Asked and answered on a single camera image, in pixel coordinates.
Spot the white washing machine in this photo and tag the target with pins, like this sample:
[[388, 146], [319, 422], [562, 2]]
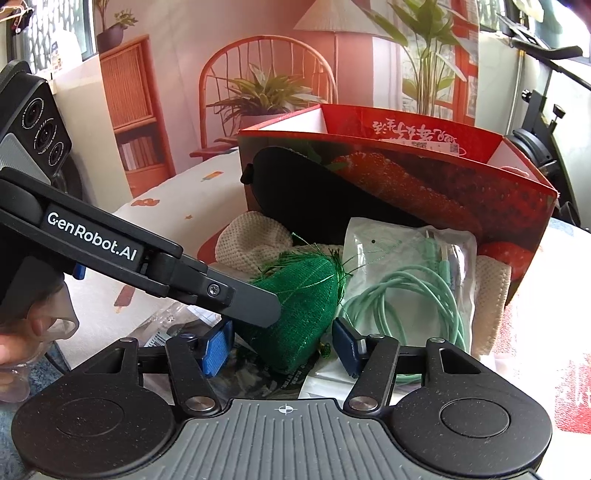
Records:
[[87, 120]]

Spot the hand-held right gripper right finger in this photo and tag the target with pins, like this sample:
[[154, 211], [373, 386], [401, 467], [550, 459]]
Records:
[[346, 346]]

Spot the white packet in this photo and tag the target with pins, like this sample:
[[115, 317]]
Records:
[[323, 383]]

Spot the black eye mask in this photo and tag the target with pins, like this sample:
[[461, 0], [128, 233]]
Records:
[[295, 198]]

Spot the dark printed packet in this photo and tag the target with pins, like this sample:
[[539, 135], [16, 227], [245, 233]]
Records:
[[258, 378]]

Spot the window with patterned grille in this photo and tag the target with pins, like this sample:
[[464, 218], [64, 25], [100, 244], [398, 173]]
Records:
[[51, 23]]

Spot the black exercise bike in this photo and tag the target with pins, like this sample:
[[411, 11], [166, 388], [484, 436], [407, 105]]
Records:
[[535, 147]]

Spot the cream knit cloth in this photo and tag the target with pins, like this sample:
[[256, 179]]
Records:
[[249, 240]]

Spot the clear plastic packet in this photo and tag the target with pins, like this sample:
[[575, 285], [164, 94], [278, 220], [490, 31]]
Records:
[[184, 323]]

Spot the red cardboard box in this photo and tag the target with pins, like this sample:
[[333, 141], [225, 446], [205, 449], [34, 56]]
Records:
[[508, 207]]

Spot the white detergent bottle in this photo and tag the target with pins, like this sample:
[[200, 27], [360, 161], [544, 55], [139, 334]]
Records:
[[64, 53]]

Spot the person's left hand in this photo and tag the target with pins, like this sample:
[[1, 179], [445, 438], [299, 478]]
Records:
[[46, 323]]

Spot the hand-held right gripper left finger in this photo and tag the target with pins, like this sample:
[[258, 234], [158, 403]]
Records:
[[217, 346]]

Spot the printed tablecloth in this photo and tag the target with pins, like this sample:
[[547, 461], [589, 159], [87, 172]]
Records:
[[175, 207]]

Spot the green mesh pouch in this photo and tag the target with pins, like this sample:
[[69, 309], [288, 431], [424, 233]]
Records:
[[300, 304]]

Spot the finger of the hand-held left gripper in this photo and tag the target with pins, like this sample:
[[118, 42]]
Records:
[[231, 295]]

